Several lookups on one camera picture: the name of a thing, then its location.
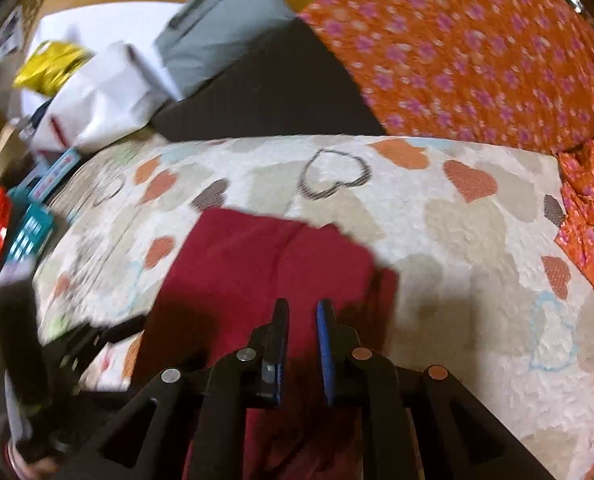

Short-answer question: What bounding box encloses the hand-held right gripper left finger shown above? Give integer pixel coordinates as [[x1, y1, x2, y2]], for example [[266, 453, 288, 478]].
[[62, 298, 290, 480]]

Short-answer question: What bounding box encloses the white paper bag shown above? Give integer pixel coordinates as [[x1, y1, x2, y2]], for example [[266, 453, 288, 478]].
[[30, 41, 175, 153]]

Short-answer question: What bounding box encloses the heart patterned quilt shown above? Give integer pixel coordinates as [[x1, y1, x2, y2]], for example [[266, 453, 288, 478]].
[[32, 134, 594, 480]]

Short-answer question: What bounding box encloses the dark brown cushion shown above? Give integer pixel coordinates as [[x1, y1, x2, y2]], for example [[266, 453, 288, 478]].
[[149, 17, 388, 143]]

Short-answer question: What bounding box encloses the grey pillow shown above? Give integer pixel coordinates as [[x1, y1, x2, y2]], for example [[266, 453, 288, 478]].
[[154, 0, 298, 101]]

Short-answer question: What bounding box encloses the teal box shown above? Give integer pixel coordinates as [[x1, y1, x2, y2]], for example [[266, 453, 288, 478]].
[[4, 187, 55, 266]]

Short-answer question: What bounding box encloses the gold foil bag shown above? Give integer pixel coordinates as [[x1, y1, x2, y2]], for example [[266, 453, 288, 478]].
[[13, 40, 95, 97]]

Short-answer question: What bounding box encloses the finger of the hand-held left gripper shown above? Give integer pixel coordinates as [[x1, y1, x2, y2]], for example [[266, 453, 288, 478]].
[[40, 314, 147, 386]]

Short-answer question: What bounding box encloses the orange floral cloth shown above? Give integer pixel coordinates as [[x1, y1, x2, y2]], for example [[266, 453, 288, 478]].
[[297, 0, 594, 333]]

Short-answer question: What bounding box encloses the light blue printed packet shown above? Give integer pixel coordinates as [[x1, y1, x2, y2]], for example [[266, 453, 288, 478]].
[[27, 147, 83, 201]]

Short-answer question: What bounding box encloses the dark red shirt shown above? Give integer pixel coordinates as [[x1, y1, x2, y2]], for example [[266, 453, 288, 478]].
[[122, 208, 400, 480]]

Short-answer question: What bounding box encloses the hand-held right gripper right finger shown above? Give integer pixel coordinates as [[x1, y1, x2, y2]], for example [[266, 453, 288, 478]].
[[317, 299, 558, 480]]

